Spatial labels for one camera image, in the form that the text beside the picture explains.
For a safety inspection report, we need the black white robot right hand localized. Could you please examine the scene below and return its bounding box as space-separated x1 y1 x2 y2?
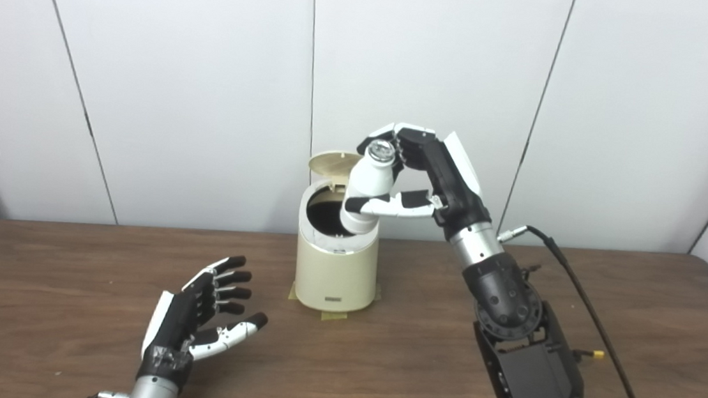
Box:
342 119 501 245

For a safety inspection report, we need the cream-colored round bin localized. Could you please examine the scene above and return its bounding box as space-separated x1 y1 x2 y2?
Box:
290 178 386 316

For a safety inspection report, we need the black white robot left hand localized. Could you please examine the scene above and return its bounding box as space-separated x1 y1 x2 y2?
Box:
135 248 274 398

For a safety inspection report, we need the small white plastic bottle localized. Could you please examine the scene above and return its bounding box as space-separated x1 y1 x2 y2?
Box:
338 136 406 239

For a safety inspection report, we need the cream round bin lid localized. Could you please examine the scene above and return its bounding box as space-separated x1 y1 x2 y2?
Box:
306 148 364 194

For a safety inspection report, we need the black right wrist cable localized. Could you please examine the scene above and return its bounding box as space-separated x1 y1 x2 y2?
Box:
484 223 678 398

